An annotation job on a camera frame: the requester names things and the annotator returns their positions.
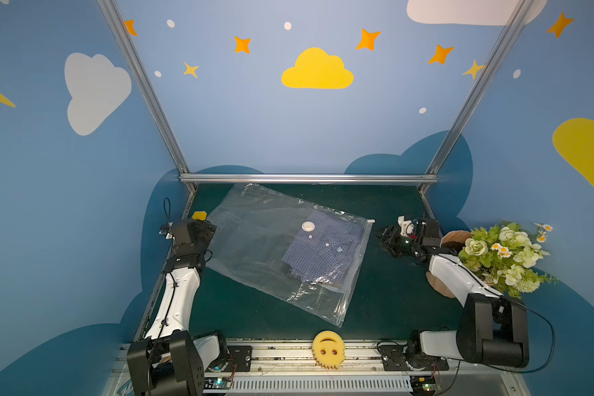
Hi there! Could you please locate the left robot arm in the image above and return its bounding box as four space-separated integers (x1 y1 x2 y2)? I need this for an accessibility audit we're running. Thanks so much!
127 219 228 395

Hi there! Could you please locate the clear plastic vacuum bag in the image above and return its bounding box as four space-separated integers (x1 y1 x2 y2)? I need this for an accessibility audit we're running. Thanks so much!
207 183 374 327

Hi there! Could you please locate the left circuit board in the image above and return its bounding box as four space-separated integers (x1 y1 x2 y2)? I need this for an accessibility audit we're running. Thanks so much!
204 377 233 393

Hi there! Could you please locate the right circuit board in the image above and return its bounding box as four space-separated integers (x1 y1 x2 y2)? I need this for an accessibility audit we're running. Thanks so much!
409 376 441 396

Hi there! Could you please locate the yellow smiley sponge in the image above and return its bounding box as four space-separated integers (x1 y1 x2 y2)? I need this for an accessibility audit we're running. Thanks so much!
312 330 346 370

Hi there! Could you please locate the yellow toy shovel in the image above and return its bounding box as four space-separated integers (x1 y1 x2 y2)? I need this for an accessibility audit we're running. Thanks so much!
191 211 208 221

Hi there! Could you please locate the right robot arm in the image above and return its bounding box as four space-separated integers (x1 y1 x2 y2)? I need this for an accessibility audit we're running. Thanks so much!
376 217 530 370

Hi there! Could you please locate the aluminium frame back bar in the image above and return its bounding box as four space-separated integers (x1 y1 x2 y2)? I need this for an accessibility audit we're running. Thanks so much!
179 173 439 185

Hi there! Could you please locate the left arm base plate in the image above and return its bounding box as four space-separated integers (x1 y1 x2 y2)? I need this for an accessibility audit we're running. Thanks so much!
224 345 252 373

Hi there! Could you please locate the blue checkered shirt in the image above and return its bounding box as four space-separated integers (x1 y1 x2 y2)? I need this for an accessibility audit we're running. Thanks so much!
282 211 363 287

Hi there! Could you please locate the flower bouquet in paper pot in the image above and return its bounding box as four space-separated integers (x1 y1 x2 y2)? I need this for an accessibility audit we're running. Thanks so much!
441 223 558 299

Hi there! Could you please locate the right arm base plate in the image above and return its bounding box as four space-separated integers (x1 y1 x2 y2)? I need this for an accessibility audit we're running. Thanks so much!
376 343 450 372

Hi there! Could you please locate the circuit board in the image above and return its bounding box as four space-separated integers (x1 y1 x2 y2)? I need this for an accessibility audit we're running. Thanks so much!
204 377 233 393
409 376 441 396

